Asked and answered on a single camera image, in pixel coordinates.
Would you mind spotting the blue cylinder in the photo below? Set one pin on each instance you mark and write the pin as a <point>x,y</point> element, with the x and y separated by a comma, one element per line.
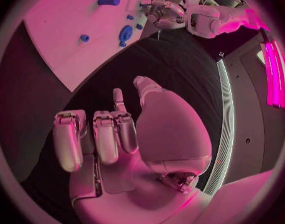
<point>108,0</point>

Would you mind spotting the blue gear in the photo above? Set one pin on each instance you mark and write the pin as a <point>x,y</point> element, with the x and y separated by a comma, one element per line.
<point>125,34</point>

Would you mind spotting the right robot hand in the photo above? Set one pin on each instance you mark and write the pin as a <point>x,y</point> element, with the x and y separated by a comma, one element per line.
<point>165,134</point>

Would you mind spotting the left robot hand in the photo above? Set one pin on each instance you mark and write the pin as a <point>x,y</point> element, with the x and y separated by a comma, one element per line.
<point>164,13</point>

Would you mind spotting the small blue plug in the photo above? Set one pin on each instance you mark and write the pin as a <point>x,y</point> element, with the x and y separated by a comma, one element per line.
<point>139,26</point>
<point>130,17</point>

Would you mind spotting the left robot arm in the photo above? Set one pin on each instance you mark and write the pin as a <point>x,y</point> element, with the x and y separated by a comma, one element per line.
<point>210,18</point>

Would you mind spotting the blue peg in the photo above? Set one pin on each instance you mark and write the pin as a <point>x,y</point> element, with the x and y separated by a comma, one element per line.
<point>84,38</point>

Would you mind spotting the glowing light bar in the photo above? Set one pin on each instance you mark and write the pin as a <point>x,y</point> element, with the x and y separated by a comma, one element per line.
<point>274,74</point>

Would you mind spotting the white task board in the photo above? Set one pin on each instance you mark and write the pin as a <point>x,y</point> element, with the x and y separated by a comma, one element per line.
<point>70,31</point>

